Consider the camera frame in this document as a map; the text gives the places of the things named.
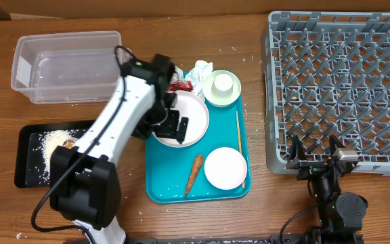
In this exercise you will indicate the brown walnut food scrap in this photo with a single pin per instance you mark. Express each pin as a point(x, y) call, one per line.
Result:
point(68, 143)

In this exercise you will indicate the crumpled white tissue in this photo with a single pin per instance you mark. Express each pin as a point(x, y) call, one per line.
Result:
point(197, 75)

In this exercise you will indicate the red snack wrapper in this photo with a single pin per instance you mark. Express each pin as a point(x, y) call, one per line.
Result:
point(180, 85)

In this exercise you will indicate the black tray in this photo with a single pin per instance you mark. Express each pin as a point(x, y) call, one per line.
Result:
point(30, 168)

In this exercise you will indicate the small pink bowl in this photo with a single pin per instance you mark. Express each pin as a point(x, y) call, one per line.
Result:
point(225, 168)

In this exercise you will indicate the teal plastic tray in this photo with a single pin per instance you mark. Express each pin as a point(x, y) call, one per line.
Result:
point(168, 168)

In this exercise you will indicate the grey dishwasher rack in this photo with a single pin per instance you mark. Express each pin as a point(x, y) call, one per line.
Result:
point(327, 73)

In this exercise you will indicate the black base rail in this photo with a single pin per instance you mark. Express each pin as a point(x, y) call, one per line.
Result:
point(274, 239)

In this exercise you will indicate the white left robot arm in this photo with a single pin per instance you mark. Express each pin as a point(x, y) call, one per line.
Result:
point(85, 192)

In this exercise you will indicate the pale green bowl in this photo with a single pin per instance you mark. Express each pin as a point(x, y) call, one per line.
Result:
point(221, 101)

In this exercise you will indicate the white paper cup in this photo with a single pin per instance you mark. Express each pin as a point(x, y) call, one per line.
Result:
point(222, 85)

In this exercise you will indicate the wooden chopstick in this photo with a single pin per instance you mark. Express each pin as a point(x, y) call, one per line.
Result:
point(239, 142)

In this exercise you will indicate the large pink plate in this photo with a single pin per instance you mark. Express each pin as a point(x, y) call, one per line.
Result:
point(191, 106)

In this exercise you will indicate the clear plastic bin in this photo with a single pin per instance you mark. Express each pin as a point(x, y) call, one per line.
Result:
point(67, 67)

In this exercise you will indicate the pile of rice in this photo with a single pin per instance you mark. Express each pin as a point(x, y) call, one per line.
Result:
point(51, 141)

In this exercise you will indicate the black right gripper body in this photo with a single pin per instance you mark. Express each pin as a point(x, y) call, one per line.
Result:
point(310, 169)

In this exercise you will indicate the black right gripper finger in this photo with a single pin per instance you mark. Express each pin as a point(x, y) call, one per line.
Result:
point(335, 144)
point(297, 152)

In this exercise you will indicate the orange carrot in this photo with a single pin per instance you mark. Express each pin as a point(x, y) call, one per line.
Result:
point(196, 166)

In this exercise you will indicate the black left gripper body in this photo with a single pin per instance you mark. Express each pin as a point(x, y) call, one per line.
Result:
point(158, 120)

